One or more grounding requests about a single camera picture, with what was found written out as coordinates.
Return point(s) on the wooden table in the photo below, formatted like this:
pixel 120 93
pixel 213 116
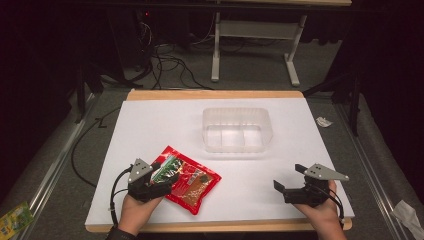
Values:
pixel 200 95

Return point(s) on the small crumpled white paper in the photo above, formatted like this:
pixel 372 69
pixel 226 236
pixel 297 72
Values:
pixel 323 122

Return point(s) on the green yellow packet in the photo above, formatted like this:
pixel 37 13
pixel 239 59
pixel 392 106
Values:
pixel 13 220

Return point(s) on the person's right hand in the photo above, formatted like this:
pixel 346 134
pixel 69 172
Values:
pixel 325 213

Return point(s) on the clear plastic container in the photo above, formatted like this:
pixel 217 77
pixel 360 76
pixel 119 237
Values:
pixel 237 131

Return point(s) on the white desk frame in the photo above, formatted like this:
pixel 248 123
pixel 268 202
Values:
pixel 256 29

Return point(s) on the large crumpled white paper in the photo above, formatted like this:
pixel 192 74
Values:
pixel 407 216

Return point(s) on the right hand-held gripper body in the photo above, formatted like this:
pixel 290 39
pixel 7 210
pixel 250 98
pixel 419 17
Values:
pixel 310 195

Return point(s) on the person's left hand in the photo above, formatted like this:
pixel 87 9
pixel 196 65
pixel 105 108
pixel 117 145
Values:
pixel 135 211

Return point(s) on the black stand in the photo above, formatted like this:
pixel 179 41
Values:
pixel 81 93
pixel 354 103

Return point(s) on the red snack packet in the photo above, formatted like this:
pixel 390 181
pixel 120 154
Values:
pixel 195 181

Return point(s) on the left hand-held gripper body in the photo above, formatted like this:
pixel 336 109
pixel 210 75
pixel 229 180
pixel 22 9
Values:
pixel 140 170

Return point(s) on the metal floor rail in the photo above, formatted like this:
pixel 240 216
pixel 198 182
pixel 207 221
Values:
pixel 370 166
pixel 53 166

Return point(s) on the white table sheet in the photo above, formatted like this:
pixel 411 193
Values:
pixel 250 183

